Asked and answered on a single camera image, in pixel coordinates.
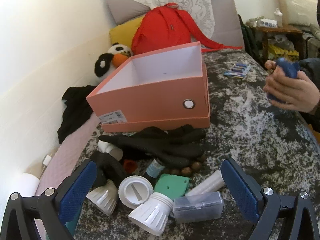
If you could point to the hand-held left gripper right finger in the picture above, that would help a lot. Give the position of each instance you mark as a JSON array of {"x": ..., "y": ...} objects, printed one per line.
[{"x": 240, "y": 192}]

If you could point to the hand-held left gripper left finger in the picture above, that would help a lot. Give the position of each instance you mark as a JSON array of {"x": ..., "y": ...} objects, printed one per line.
[{"x": 77, "y": 190}]

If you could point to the dark bottle with blue label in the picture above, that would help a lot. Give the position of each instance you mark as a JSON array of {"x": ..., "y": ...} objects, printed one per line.
[{"x": 153, "y": 168}]

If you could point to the pink cardboard shoe box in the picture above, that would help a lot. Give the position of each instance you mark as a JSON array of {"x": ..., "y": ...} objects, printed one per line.
[{"x": 150, "y": 100}]

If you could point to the person's right forearm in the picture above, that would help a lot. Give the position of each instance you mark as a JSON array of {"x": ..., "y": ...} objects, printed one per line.
[{"x": 316, "y": 117}]

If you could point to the person's right hand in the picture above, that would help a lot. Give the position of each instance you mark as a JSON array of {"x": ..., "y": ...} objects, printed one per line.
[{"x": 292, "y": 92}]

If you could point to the yellow packet in plastic bag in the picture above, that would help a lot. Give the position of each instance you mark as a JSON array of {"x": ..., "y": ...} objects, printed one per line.
[{"x": 282, "y": 52}]

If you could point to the person's black jacket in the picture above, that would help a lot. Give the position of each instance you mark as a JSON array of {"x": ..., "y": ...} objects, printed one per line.
[{"x": 311, "y": 67}]

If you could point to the pink quilted mat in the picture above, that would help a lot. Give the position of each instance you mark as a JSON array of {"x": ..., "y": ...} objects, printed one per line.
[{"x": 65, "y": 160}]

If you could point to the white plastic tube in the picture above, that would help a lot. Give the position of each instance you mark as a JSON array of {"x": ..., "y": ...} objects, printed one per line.
[{"x": 207, "y": 183}]

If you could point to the wooden nightstand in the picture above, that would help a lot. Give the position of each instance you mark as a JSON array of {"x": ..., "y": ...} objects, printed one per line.
[{"x": 280, "y": 30}]

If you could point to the white charger plug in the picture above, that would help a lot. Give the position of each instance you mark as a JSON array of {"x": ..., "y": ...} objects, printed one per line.
[{"x": 46, "y": 159}]

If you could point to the clear plastic box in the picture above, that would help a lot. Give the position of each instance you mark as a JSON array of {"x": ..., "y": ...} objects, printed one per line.
[{"x": 197, "y": 207}]

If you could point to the blue and white tissue box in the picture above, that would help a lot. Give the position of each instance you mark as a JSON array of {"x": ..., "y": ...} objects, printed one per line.
[{"x": 267, "y": 23}]

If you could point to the white paper roll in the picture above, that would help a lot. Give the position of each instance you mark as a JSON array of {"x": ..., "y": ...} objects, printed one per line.
[{"x": 28, "y": 183}]

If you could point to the dark green bag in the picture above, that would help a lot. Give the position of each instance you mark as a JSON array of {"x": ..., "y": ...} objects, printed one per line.
[{"x": 247, "y": 40}]

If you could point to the white round slotted cap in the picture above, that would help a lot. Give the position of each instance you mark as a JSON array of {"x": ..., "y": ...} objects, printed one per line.
[{"x": 127, "y": 188}]

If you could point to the white cylindrical container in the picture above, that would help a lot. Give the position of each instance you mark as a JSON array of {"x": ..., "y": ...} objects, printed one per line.
[{"x": 110, "y": 151}]

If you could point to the blue battery pack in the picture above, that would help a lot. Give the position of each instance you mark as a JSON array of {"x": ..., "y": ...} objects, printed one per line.
[{"x": 237, "y": 70}]

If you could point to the small red plastic cap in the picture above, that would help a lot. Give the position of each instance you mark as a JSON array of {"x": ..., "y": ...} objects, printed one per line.
[{"x": 130, "y": 166}]

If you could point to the grey mottled blanket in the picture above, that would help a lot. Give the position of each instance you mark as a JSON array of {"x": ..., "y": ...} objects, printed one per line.
[{"x": 250, "y": 135}]

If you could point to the white plastic bundle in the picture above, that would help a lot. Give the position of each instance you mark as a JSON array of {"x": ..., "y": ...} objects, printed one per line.
[{"x": 297, "y": 7}]

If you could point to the teal tape measure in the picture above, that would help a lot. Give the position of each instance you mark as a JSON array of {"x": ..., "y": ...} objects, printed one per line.
[{"x": 170, "y": 186}]

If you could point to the black cloth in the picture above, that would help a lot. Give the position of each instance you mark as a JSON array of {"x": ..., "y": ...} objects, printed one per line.
[{"x": 75, "y": 110}]

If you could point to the white lace pillow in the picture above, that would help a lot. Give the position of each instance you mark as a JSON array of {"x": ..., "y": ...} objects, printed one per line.
[{"x": 185, "y": 2}]

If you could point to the panda plush toy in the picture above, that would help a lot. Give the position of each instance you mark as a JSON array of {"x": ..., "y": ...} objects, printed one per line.
[{"x": 100, "y": 68}]

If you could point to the red backpack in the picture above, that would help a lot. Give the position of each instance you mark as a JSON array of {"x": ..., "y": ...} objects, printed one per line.
[{"x": 160, "y": 27}]

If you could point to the yellow pillow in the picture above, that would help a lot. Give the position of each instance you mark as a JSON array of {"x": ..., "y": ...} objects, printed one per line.
[{"x": 122, "y": 32}]

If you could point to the grey padded headboard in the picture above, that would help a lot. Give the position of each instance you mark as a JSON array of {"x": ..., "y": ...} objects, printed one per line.
[{"x": 117, "y": 7}]

